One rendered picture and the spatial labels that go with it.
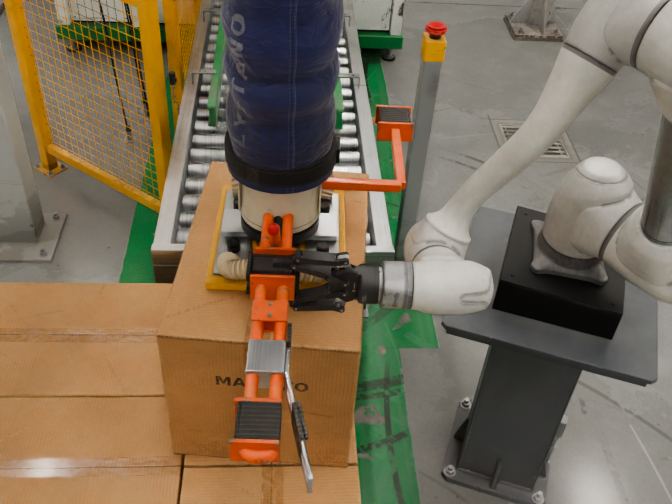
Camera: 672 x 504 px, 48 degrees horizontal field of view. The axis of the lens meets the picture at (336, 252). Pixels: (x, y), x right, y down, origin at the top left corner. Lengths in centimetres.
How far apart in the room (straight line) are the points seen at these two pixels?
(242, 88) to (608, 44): 62
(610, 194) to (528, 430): 81
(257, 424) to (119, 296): 109
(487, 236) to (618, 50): 92
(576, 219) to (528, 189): 188
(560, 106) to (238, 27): 56
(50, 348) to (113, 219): 132
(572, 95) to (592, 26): 11
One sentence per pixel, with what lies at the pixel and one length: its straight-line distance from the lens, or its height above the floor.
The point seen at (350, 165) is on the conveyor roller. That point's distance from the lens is 273.
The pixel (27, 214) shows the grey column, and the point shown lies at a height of 16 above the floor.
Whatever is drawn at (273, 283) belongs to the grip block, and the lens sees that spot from 139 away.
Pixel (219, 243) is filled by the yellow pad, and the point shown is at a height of 98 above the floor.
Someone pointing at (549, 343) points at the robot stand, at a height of 75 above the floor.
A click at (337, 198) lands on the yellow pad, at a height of 98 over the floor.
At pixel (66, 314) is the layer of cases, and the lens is 218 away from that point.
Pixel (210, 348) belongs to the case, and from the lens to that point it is 153.
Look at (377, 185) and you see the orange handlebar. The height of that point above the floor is 109.
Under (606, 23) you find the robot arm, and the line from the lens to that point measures 132.
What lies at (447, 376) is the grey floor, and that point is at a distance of 273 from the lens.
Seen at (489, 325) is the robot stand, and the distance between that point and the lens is 186.
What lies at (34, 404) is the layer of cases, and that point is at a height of 54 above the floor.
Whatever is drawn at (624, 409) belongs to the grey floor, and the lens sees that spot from 283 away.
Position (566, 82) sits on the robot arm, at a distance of 133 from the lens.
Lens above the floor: 206
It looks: 41 degrees down
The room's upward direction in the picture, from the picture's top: 4 degrees clockwise
